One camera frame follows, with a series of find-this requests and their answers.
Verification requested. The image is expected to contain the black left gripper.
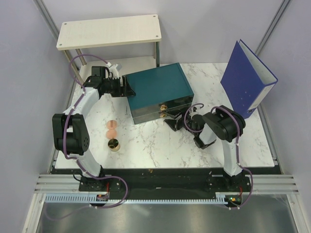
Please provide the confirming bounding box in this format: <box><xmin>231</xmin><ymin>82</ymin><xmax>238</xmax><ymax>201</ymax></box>
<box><xmin>103</xmin><ymin>77</ymin><xmax>136</xmax><ymax>99</ymax></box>

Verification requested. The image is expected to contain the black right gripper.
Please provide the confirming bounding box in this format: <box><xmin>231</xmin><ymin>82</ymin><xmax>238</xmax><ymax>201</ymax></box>
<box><xmin>163</xmin><ymin>106</ymin><xmax>197</xmax><ymax>136</ymax></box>

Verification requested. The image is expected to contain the teal drawer organizer box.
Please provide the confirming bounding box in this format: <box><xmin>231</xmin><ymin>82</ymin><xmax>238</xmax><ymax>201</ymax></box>
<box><xmin>126</xmin><ymin>63</ymin><xmax>194</xmax><ymax>109</ymax></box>

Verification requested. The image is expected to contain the pink round compact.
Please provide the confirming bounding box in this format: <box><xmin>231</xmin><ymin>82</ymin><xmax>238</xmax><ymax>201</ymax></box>
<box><xmin>106</xmin><ymin>120</ymin><xmax>118</xmax><ymax>130</ymax></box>
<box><xmin>106</xmin><ymin>129</ymin><xmax>117</xmax><ymax>140</ymax></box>

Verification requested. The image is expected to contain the gold round jar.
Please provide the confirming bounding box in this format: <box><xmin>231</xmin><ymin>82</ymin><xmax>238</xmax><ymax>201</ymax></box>
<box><xmin>107</xmin><ymin>138</ymin><xmax>121</xmax><ymax>152</ymax></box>

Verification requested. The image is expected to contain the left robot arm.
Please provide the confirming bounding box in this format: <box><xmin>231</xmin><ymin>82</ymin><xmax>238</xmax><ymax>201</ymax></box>
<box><xmin>52</xmin><ymin>63</ymin><xmax>136</xmax><ymax>191</ymax></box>

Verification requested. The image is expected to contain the white wooden shelf table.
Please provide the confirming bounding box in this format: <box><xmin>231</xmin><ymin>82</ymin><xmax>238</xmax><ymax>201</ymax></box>
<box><xmin>56</xmin><ymin>14</ymin><xmax>162</xmax><ymax>68</ymax></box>

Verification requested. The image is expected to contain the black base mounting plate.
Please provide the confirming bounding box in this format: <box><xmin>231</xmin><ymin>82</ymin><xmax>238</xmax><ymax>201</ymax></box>
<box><xmin>50</xmin><ymin>165</ymin><xmax>252</xmax><ymax>202</ymax></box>

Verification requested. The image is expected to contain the blue lever arch binder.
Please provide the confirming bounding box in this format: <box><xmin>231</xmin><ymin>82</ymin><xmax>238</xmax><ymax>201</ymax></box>
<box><xmin>221</xmin><ymin>40</ymin><xmax>278</xmax><ymax>119</ymax></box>

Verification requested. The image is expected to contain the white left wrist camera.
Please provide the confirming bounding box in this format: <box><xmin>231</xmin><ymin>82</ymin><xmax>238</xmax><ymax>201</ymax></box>
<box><xmin>104</xmin><ymin>62</ymin><xmax>122</xmax><ymax>78</ymax></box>

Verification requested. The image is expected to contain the aluminium frame rail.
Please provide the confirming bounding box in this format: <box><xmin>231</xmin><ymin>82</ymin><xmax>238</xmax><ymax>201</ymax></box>
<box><xmin>34</xmin><ymin>173</ymin><xmax>82</xmax><ymax>194</ymax></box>

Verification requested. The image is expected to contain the light blue cable duct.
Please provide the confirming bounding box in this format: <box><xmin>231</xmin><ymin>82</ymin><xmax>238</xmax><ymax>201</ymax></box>
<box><xmin>45</xmin><ymin>193</ymin><xmax>241</xmax><ymax>204</ymax></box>

